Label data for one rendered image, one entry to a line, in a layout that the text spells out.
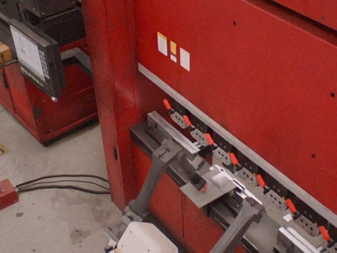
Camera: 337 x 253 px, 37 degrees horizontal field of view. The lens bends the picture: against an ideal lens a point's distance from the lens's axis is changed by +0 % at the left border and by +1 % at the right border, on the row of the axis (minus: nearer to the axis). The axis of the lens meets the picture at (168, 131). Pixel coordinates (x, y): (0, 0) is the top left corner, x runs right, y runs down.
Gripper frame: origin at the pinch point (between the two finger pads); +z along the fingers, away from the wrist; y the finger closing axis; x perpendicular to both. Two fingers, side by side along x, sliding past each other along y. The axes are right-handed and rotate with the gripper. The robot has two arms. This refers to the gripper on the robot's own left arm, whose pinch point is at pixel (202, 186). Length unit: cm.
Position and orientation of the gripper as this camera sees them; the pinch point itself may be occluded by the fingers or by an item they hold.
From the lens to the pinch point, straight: 277.2
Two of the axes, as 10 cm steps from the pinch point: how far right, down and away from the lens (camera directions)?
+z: 4.3, 4.8, 7.6
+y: -5.8, -5.0, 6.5
